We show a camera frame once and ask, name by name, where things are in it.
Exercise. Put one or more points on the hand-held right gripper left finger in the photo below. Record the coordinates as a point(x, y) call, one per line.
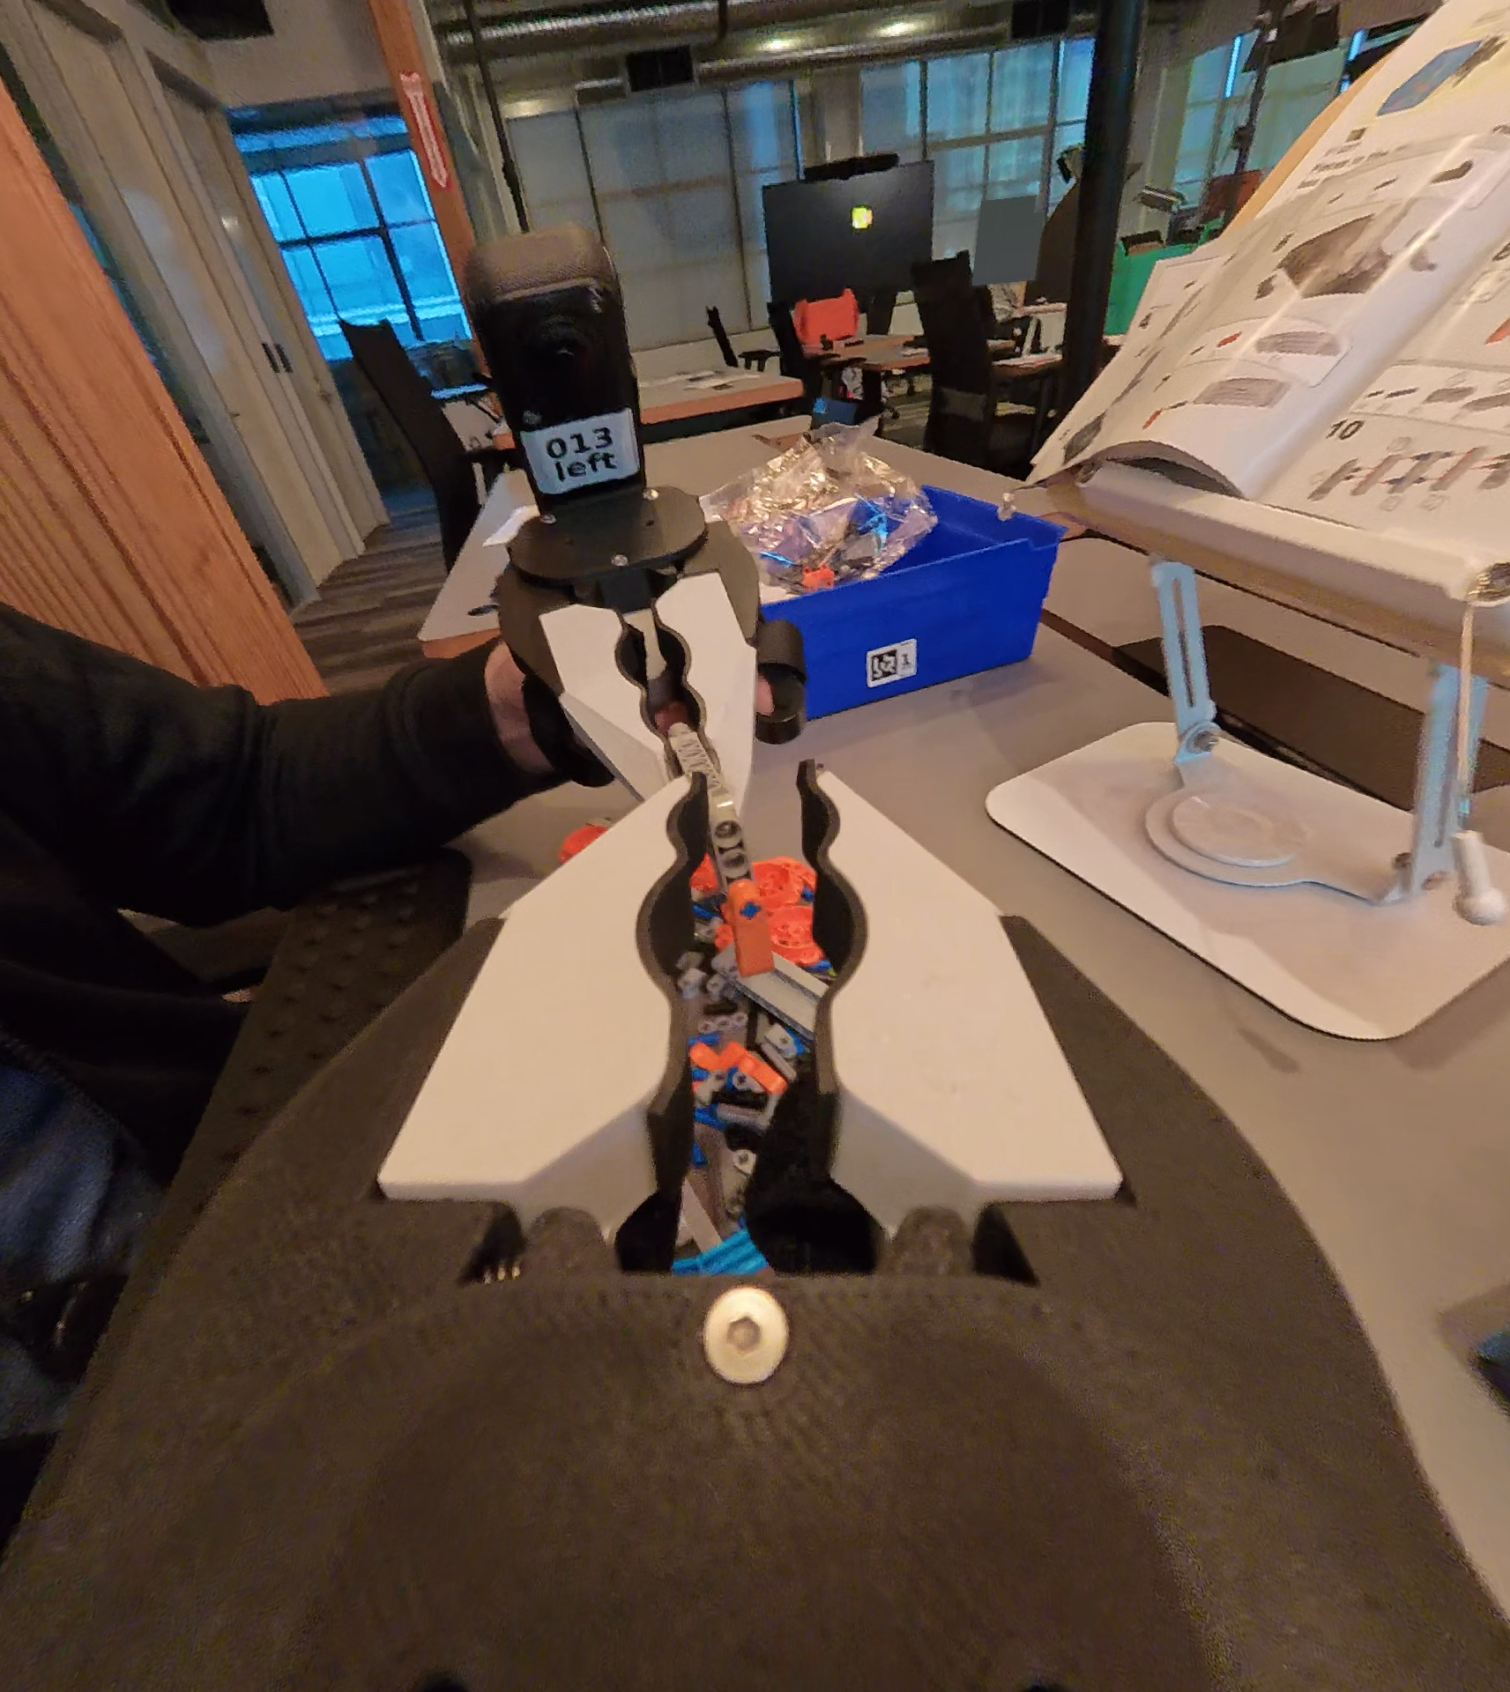
point(531, 1058)

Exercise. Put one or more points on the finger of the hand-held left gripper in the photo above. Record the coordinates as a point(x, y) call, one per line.
point(618, 683)
point(729, 649)

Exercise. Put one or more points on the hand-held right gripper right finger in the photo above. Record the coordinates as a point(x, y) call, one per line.
point(979, 1058)

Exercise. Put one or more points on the dark grey perforated beam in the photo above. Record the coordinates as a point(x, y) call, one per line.
point(713, 789)

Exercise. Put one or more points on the clear plastic bag of parts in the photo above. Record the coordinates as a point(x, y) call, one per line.
point(821, 508)

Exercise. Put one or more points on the pile of toy building pieces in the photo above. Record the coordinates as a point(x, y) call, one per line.
point(734, 1085)

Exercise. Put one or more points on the person's left hand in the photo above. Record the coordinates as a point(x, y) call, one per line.
point(523, 709)

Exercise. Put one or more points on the long wooden office desk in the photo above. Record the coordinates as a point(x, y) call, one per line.
point(702, 397)

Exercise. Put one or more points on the office chair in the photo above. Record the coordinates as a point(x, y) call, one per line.
point(974, 358)
point(417, 438)

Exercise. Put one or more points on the black perforated mat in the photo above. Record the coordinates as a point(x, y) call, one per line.
point(320, 1032)

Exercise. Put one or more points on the blue storage bin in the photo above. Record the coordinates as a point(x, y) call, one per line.
point(941, 609)

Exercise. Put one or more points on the wooden book stand, white base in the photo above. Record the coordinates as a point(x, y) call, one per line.
point(1258, 873)

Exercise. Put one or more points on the black pillar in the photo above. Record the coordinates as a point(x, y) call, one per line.
point(1105, 186)

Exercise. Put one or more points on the instruction manual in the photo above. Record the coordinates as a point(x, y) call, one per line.
point(1364, 265)

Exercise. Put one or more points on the black wall monitor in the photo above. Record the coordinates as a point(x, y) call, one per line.
point(847, 233)

